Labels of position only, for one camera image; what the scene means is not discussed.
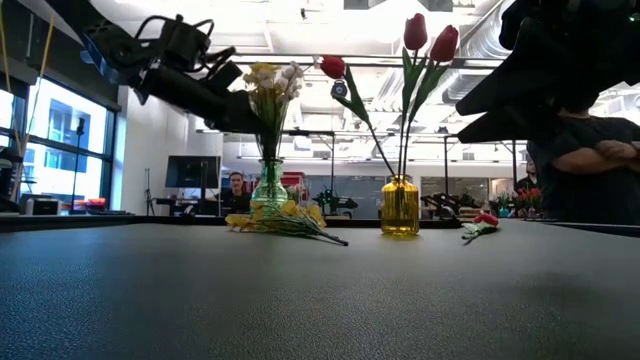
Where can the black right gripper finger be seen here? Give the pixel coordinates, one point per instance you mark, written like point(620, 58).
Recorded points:
point(530, 75)
point(510, 127)

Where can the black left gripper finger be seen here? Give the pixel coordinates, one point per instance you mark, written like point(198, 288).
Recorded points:
point(235, 120)
point(240, 99)

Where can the yellow artificial flower bunch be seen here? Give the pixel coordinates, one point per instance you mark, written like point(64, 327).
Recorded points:
point(264, 67)
point(300, 212)

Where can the green glass vase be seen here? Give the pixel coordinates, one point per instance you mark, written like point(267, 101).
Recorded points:
point(270, 190)

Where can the yellow glass vase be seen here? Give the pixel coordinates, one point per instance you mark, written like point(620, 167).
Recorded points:
point(400, 210)

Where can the black background robot arm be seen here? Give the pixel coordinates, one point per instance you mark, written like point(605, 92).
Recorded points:
point(440, 205)
point(335, 202)

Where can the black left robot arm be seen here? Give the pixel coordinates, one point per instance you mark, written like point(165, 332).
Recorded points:
point(100, 30)

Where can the person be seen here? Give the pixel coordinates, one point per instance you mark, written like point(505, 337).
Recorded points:
point(530, 175)
point(590, 170)
point(235, 192)

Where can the red flower bouquet in pot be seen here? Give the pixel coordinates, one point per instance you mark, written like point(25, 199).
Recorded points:
point(522, 197)

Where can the thin black tripod stand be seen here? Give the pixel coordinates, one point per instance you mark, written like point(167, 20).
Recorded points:
point(149, 195)

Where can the black framed window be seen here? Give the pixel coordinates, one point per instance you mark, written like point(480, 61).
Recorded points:
point(60, 130)

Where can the white box device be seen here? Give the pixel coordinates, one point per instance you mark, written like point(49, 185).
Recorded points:
point(44, 206)

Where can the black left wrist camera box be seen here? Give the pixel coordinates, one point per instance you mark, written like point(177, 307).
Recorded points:
point(182, 45)

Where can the black metal station frame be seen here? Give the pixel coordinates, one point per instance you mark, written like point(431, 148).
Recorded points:
point(446, 165)

